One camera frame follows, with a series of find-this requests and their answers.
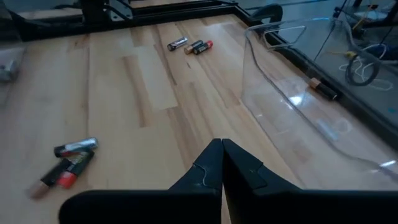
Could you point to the red black AA battery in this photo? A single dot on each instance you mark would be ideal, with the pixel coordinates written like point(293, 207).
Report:
point(74, 169)
point(203, 47)

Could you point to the black curved clamp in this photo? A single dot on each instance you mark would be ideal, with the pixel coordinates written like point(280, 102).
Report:
point(267, 11)

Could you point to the blue tape piece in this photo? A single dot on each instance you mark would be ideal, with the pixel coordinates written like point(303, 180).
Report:
point(392, 110)

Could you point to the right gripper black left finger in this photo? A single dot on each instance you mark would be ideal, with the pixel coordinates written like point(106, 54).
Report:
point(205, 174)

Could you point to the copper black AA battery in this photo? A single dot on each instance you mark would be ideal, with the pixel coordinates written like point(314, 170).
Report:
point(46, 182)
point(321, 88)
point(192, 46)

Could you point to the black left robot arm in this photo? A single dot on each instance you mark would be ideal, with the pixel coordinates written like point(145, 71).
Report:
point(93, 11)

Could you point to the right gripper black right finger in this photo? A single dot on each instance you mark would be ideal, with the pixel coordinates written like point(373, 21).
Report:
point(242, 174)

